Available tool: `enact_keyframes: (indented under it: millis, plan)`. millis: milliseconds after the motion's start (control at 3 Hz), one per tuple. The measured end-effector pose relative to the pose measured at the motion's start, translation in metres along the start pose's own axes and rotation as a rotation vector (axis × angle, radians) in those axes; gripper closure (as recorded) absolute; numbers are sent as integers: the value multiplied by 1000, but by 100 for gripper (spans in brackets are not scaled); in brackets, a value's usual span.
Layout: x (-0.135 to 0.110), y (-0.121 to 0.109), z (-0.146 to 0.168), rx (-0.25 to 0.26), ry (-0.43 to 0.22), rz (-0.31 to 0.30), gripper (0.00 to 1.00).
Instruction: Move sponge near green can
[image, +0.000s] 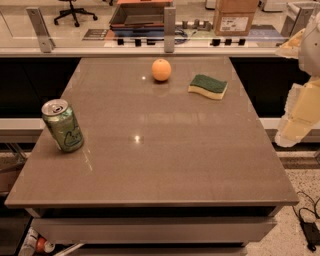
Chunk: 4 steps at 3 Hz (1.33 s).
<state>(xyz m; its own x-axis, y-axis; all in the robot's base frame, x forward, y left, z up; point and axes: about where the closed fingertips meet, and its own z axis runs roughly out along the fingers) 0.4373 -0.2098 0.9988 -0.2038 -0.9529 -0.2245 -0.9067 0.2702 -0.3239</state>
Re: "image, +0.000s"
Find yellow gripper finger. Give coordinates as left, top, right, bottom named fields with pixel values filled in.
left=275, top=79, right=320, bottom=147
left=275, top=29, right=305, bottom=59

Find green soda can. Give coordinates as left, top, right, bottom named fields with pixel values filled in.
left=41, top=99, right=84, bottom=152

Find black power adapter with cable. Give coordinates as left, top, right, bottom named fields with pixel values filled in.
left=292, top=191, right=320, bottom=253

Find metal rail bracket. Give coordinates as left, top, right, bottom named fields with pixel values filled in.
left=164, top=6, right=176, bottom=53
left=281, top=7, right=313, bottom=38
left=26, top=7, right=55, bottom=53

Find left metal rail bracket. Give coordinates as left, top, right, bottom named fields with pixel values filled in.
left=26, top=7, right=55, bottom=53

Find black office chair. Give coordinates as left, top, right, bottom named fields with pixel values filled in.
left=54, top=0, right=98, bottom=27

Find green and yellow sponge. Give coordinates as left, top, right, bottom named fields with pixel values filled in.
left=188, top=74, right=228, bottom=100

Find grey open tray box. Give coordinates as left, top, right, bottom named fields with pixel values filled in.
left=109, top=0, right=173, bottom=28

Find middle metal rail bracket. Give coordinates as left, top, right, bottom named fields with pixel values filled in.
left=164, top=6, right=176, bottom=53

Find bottles under table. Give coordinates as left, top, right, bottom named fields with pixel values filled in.
left=18, top=227, right=55, bottom=256

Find orange fruit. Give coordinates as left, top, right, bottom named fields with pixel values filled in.
left=151, top=59, right=172, bottom=81

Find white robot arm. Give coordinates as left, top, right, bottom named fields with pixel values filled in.
left=275, top=13, right=320, bottom=147

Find right metal rail bracket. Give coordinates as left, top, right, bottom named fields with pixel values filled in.
left=281, top=7, right=313, bottom=38

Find cardboard box with label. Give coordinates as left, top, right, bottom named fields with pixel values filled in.
left=213, top=0, right=259, bottom=36

